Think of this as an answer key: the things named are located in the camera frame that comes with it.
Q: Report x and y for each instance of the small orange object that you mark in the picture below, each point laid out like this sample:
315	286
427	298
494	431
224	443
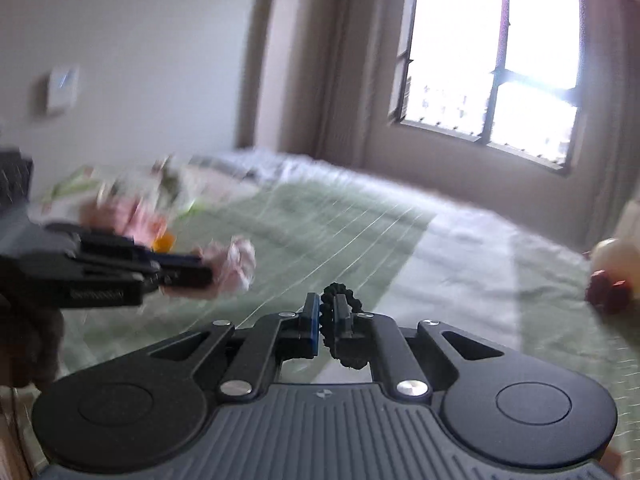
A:
164	242

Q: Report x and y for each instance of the beige curtain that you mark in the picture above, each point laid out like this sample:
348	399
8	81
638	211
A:
325	60
610	125

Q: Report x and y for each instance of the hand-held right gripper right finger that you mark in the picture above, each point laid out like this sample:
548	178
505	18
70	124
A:
342	325

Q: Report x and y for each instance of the cream round plush red feet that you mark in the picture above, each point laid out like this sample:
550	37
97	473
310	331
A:
612	275

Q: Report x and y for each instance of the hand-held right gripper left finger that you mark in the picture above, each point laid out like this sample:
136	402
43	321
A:
311	325

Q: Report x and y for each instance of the white green packet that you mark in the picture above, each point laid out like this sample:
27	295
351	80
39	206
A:
75	190

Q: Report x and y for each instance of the barred window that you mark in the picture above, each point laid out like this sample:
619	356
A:
480	60

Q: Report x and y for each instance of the white wall panel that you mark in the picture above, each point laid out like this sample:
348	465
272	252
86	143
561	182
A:
62	89

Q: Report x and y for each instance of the pink soft bundle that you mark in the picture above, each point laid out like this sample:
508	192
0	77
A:
130	217

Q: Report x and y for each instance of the green patterned bedsheet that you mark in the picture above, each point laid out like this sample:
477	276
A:
390	240

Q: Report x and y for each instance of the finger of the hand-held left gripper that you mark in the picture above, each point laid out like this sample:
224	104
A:
175	260
185	277

